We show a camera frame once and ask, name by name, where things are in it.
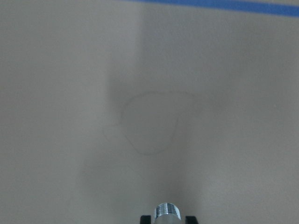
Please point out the chrome pipe fitting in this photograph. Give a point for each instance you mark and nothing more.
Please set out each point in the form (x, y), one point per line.
(167, 213)

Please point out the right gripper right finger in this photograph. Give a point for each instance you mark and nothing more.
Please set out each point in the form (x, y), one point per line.
(191, 220)

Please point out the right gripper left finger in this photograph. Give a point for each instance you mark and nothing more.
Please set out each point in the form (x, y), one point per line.
(145, 219)

